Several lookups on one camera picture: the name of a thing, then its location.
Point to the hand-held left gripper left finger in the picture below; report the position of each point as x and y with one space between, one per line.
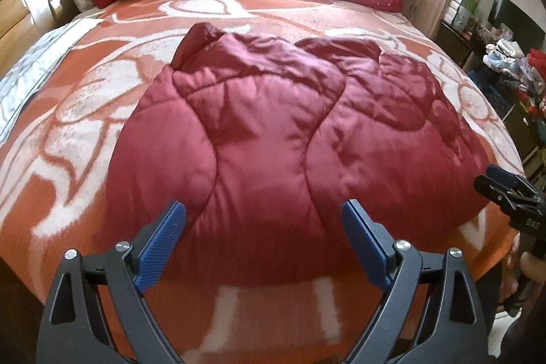
164 236

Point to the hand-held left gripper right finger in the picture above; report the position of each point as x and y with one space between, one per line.
362 236

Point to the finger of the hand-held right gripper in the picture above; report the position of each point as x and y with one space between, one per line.
505 173
495 191

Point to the dark red padded jacket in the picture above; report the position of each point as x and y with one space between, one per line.
264 159

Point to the pile of mixed clothes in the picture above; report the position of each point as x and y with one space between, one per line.
520 69

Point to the person's right hand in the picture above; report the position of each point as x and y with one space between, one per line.
532 274

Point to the orange and white patterned blanket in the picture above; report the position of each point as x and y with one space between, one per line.
85 125

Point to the dark side table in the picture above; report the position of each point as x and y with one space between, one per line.
456 44

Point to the black television screen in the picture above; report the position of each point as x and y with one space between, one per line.
505 12

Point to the stack of small boxes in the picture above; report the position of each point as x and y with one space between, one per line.
465 8

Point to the white bed sheet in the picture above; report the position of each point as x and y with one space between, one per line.
25 78

